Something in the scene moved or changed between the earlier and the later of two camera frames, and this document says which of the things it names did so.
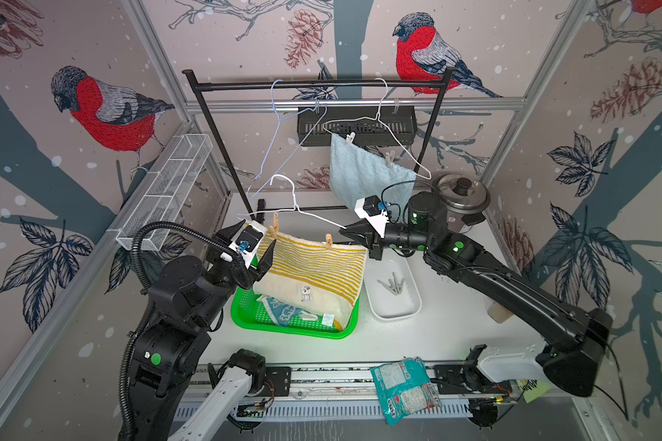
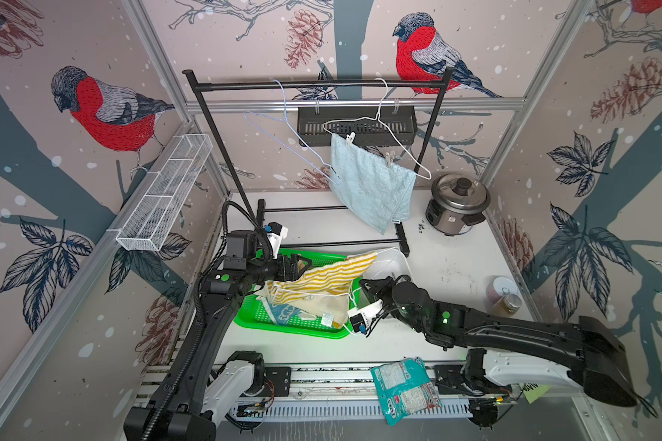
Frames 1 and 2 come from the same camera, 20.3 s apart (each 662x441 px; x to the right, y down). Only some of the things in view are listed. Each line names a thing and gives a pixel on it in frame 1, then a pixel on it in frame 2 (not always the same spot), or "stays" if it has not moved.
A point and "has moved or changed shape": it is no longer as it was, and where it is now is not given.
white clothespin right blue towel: x=389 y=157 stays
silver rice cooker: x=465 y=198 stays
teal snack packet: x=404 y=388 stays
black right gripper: x=373 y=241 to x=379 y=287
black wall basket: x=388 y=128 stays
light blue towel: x=358 y=173 stays
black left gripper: x=265 y=263 to x=292 y=274
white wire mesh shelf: x=163 y=194 stays
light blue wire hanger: x=325 y=109 has moved or changed shape
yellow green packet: x=532 y=389 stays
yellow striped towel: x=322 y=277 has moved or changed shape
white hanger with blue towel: x=377 y=117 stays
